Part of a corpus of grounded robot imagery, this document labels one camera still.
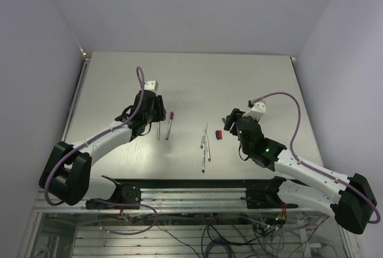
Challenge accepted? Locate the yellow marker pen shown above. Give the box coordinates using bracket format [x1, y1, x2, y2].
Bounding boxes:
[156, 122, 161, 141]

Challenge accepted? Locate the purple marker pen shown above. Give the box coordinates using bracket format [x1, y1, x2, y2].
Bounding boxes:
[165, 111, 174, 140]

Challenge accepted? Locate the green marker pen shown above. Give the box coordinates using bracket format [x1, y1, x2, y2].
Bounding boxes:
[200, 123, 208, 149]

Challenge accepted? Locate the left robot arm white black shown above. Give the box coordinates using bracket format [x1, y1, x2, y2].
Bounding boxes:
[39, 90, 166, 207]

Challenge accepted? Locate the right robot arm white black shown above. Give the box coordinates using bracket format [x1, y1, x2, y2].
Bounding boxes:
[224, 108, 377, 235]

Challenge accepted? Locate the red marker pen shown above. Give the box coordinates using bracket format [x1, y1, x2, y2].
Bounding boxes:
[205, 132, 211, 162]

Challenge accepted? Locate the black marker pen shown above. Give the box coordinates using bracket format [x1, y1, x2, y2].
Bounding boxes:
[202, 138, 206, 173]

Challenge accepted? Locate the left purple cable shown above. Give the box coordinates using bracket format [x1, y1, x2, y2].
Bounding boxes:
[44, 66, 158, 235]

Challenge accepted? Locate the purple cable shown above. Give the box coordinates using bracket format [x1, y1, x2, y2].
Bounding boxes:
[44, 66, 158, 235]
[247, 92, 378, 224]

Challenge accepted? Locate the black strap loop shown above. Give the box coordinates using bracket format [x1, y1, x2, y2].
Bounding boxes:
[238, 144, 251, 162]

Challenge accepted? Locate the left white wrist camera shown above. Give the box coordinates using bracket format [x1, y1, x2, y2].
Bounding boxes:
[144, 80, 159, 92]

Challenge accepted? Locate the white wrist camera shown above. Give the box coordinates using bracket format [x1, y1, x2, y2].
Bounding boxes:
[242, 101, 266, 121]
[144, 80, 159, 92]

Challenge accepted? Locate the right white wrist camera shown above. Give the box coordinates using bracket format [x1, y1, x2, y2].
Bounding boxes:
[242, 101, 266, 121]

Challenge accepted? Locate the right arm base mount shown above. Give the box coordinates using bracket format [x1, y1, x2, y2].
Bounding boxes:
[240, 176, 287, 209]

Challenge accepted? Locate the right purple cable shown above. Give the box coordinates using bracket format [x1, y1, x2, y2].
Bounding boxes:
[247, 92, 378, 224]

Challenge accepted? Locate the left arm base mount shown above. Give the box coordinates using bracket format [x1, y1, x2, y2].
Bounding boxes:
[84, 176, 141, 210]

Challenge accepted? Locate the aluminium frame rail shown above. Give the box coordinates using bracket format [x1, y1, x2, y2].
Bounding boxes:
[32, 187, 318, 214]

